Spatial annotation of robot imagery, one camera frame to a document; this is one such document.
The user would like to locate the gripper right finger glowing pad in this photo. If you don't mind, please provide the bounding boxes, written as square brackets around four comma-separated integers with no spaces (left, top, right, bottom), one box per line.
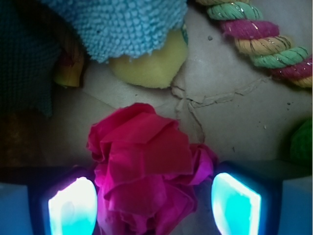
[211,160,313,235]

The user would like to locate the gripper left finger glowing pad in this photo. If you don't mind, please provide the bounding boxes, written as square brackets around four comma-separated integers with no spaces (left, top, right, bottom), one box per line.
[0,166,97,235]

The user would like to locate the red paper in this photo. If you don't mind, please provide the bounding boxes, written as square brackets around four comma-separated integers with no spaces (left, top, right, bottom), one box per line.
[87,103,218,235]

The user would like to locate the green dimpled ball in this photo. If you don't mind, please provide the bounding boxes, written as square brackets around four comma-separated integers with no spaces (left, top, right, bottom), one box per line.
[290,119,313,163]

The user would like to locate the brown paper bag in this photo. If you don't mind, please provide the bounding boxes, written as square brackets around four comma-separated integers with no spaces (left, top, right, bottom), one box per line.
[0,0,312,167]

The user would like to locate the small yellow striped toy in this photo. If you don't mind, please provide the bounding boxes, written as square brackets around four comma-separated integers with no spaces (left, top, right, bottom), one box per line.
[53,32,85,87]

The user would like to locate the dark green cloth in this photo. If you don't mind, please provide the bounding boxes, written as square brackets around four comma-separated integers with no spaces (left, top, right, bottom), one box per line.
[0,0,61,117]

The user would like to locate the yellow foam block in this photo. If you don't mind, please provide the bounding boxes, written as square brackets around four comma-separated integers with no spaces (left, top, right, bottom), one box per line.
[109,30,188,89]

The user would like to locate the light blue microfibre cloth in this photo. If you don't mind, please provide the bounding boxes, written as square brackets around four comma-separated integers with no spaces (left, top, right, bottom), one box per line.
[41,0,187,63]

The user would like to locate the multicolour twisted rope toy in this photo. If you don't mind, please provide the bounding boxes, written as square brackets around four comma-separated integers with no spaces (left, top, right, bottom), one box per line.
[198,0,313,88]

